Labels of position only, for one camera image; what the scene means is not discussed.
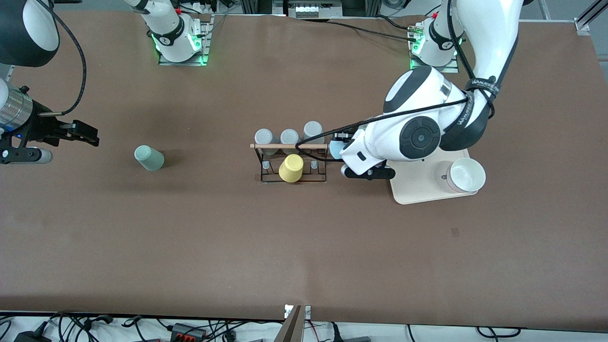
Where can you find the black connector block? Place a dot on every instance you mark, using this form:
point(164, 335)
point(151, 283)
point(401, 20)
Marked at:
point(187, 331)

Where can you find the light blue cup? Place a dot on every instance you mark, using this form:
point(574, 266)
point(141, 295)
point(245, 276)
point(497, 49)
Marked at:
point(335, 149)

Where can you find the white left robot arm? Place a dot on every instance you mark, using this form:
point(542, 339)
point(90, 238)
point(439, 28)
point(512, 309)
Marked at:
point(489, 28)

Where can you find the grey cup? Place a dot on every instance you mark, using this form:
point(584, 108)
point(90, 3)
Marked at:
point(313, 129)
point(289, 136)
point(264, 137)

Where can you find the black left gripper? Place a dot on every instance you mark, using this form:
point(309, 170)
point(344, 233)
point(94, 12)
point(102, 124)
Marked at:
point(341, 139)

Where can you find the white metal bracket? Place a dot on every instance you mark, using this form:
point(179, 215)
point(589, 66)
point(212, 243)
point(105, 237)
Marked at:
point(308, 311)

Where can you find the black power adapter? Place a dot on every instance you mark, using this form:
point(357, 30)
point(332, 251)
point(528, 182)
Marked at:
point(31, 337)

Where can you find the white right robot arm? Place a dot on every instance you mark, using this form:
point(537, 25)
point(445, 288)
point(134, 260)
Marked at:
point(168, 33)

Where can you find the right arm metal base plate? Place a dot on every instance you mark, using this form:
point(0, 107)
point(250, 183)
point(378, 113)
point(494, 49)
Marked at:
point(190, 61)

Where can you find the cream plastic tray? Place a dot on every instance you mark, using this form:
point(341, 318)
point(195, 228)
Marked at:
point(418, 190)

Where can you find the white bowl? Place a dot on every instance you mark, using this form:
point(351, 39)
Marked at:
point(468, 175)

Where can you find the yellow cup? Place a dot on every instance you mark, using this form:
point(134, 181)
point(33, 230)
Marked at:
point(290, 168)

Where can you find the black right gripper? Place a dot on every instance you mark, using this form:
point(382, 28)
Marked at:
point(42, 129)

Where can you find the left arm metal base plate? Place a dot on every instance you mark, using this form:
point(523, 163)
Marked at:
point(418, 68)

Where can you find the pale green cup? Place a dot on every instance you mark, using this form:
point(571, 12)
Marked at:
point(149, 158)

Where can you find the brown wooden post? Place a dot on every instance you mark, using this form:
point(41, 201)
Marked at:
point(290, 327)

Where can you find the white socket device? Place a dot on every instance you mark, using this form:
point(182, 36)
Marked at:
point(307, 10)

